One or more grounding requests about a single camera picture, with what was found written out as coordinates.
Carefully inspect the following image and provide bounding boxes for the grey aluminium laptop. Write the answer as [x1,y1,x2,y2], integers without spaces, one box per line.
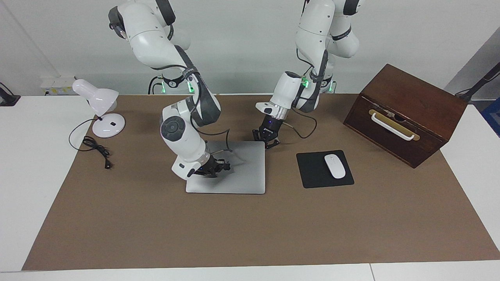
[186,141,266,195]

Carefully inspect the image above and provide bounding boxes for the black mouse pad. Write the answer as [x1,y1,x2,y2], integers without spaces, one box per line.
[296,149,355,189]

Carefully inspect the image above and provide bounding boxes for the white computer mouse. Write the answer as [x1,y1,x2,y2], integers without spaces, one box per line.
[324,154,346,180]

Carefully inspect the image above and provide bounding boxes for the brown table mat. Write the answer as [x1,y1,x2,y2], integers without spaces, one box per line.
[21,94,500,271]

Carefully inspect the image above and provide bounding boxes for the white desk lamp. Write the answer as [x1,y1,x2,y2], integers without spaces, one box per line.
[72,79,126,138]

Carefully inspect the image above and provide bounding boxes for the dark brown wooden box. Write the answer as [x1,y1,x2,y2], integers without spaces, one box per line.
[343,64,468,169]

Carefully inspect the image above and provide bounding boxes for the white power strip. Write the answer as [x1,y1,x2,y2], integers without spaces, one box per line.
[40,76,75,96]

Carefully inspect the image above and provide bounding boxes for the black desk clamp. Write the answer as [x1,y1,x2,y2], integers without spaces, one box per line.
[0,82,21,107]

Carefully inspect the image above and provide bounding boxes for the black stand pole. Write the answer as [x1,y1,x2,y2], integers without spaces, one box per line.
[455,62,500,103]

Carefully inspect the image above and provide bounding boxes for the blue crate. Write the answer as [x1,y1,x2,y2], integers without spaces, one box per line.
[481,98,500,138]

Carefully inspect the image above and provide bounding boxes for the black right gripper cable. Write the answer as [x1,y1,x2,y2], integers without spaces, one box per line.
[201,129,245,162]

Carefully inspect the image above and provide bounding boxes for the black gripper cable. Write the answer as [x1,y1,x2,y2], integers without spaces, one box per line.
[282,106,318,140]
[201,129,245,162]

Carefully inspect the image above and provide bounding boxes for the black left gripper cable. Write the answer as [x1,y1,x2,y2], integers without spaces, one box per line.
[282,106,318,140]

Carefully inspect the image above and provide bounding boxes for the black lamp power cable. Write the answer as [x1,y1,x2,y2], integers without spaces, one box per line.
[69,118,114,170]

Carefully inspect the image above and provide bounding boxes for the white box handle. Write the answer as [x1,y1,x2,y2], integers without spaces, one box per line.
[370,112,415,141]

